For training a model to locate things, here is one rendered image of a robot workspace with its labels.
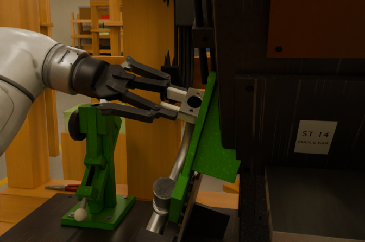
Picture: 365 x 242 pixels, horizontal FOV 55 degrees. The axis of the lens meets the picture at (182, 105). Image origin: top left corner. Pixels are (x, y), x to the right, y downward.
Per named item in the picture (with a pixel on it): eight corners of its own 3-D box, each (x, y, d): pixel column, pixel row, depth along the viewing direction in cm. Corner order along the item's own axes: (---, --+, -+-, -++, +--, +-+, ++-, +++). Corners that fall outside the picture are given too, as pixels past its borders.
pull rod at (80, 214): (83, 224, 74) (82, 199, 73) (71, 223, 75) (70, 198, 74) (95, 212, 80) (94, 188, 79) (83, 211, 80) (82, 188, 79)
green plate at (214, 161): (224, 215, 54) (266, 86, 49) (173, 198, 55) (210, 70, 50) (229, 186, 65) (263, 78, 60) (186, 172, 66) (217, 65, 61)
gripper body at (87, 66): (67, 78, 62) (114, 94, 60) (89, 45, 66) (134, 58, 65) (76, 102, 68) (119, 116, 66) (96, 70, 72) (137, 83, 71)
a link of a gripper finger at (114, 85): (108, 78, 64) (104, 83, 63) (161, 103, 62) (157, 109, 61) (111, 90, 67) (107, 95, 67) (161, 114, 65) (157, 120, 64)
